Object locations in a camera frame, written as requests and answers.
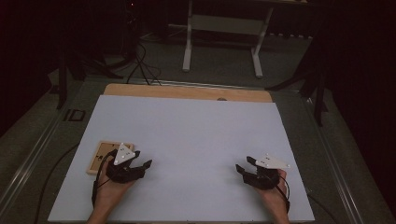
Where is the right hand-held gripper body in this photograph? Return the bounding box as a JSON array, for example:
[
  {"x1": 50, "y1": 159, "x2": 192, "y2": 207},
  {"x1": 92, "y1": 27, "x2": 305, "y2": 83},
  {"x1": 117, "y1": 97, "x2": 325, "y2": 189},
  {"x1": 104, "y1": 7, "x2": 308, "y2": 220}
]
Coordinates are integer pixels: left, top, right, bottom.
[{"x1": 243, "y1": 153, "x2": 292, "y2": 191}]

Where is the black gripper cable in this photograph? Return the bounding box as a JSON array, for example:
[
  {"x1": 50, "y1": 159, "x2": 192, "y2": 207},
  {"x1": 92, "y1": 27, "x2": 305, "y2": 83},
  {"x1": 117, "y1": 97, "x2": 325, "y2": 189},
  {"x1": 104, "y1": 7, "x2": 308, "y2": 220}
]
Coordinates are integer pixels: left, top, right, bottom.
[
  {"x1": 270, "y1": 174, "x2": 291, "y2": 215},
  {"x1": 91, "y1": 148, "x2": 120, "y2": 209}
]

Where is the black stand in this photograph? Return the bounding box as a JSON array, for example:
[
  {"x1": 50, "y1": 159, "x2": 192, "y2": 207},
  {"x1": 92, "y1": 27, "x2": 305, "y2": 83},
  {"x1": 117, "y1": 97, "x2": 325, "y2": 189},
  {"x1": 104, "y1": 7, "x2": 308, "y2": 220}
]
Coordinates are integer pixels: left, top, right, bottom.
[
  {"x1": 265, "y1": 40, "x2": 330, "y2": 127},
  {"x1": 55, "y1": 46, "x2": 124, "y2": 110}
]

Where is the black floor cable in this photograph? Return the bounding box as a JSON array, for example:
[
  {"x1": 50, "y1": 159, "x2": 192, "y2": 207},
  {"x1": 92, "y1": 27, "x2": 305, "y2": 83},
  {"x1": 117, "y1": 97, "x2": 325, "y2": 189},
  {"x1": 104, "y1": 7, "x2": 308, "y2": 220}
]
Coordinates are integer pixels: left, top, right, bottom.
[
  {"x1": 306, "y1": 193, "x2": 339, "y2": 224},
  {"x1": 33, "y1": 142, "x2": 80, "y2": 224}
]

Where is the black floor socket plate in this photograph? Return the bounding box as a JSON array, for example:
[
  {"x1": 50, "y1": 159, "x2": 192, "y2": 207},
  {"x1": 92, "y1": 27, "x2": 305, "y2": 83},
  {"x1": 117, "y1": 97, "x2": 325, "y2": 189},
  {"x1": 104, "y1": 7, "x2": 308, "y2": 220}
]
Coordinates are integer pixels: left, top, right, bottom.
[{"x1": 63, "y1": 108, "x2": 87, "y2": 122}]

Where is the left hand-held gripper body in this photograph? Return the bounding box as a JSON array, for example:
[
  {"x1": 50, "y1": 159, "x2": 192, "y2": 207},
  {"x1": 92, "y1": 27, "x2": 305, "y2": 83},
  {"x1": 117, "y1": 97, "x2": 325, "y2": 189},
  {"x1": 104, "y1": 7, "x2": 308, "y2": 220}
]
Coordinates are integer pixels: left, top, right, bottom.
[{"x1": 106, "y1": 142, "x2": 146, "y2": 184}]

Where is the small wooden box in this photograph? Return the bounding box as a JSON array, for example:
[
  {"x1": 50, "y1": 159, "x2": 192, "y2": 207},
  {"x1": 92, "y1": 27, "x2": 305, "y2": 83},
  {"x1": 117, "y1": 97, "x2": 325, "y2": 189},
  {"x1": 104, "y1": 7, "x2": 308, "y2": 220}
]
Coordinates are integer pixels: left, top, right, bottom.
[{"x1": 86, "y1": 140, "x2": 135, "y2": 175}]

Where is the white metal desk frame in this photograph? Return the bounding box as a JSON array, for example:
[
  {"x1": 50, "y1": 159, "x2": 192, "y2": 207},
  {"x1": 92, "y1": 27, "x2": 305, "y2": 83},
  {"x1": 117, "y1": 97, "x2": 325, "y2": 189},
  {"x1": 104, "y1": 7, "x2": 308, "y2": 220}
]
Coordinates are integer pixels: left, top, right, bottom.
[{"x1": 181, "y1": 0, "x2": 275, "y2": 79}]

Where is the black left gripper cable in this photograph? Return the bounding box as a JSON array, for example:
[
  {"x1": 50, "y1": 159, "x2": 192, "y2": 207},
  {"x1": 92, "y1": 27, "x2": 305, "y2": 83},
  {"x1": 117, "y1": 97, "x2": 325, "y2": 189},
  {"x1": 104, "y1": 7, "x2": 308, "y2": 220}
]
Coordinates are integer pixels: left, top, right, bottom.
[{"x1": 91, "y1": 148, "x2": 120, "y2": 209}]

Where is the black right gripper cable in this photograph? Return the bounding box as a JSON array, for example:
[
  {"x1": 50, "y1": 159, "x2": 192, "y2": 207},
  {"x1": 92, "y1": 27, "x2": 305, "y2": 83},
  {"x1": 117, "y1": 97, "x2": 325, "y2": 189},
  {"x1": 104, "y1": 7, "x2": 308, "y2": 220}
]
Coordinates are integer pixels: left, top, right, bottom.
[{"x1": 270, "y1": 174, "x2": 291, "y2": 215}]

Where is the person's right hand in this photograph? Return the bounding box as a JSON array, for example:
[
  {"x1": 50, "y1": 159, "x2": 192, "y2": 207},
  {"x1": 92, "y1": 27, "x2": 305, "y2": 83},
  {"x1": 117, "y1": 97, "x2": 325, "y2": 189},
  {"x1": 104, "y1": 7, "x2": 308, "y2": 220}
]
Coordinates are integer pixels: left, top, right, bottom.
[{"x1": 255, "y1": 168, "x2": 290, "y2": 217}]

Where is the person's left hand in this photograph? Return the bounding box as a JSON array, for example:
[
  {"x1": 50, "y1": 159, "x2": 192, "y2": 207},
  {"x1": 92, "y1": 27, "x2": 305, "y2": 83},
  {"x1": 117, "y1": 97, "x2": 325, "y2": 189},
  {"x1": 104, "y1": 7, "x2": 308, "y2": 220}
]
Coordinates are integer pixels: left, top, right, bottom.
[{"x1": 92, "y1": 161, "x2": 138, "y2": 216}]

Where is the black floor cables bundle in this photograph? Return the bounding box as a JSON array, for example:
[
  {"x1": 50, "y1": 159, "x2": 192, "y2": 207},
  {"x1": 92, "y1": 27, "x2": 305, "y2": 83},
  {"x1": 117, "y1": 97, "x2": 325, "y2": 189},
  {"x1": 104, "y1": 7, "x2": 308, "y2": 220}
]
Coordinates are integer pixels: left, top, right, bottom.
[{"x1": 125, "y1": 40, "x2": 163, "y2": 87}]

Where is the metal floor rail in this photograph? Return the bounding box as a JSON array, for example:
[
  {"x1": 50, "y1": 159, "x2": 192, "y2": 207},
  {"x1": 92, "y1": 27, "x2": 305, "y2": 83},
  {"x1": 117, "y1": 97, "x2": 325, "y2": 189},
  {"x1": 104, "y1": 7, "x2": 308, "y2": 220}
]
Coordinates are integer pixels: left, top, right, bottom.
[
  {"x1": 299, "y1": 94, "x2": 366, "y2": 224},
  {"x1": 0, "y1": 115, "x2": 64, "y2": 213}
]

